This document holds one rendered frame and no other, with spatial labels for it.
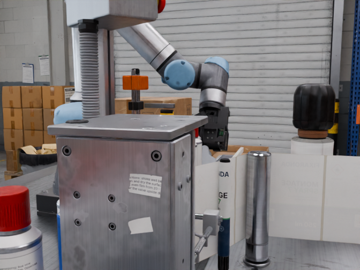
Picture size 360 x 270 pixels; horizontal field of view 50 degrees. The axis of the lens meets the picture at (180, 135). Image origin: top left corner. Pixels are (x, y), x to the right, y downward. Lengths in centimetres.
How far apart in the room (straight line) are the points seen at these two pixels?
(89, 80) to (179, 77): 34
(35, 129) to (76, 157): 437
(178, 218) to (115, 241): 6
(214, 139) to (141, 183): 74
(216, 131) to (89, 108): 45
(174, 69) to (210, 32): 433
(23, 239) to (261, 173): 38
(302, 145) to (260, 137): 435
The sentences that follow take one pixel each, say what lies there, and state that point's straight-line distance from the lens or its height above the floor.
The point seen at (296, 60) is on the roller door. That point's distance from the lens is 507.
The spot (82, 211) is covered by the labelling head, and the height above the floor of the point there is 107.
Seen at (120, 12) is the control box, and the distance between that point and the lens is 66.
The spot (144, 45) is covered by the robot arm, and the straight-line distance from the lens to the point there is 99.
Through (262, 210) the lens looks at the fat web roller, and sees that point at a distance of 65.
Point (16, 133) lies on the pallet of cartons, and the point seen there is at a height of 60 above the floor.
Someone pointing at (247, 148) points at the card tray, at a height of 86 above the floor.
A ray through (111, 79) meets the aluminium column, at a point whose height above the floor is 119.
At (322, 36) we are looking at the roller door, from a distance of 508.
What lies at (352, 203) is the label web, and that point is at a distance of 69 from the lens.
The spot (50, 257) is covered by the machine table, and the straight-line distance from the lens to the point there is 86.
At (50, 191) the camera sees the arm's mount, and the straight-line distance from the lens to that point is 111.
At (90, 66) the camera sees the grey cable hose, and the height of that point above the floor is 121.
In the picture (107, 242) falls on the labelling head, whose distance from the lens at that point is 34.
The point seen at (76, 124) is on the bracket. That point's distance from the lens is 34.
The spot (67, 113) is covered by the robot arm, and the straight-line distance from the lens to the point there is 102.
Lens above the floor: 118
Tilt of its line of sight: 8 degrees down
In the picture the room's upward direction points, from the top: straight up
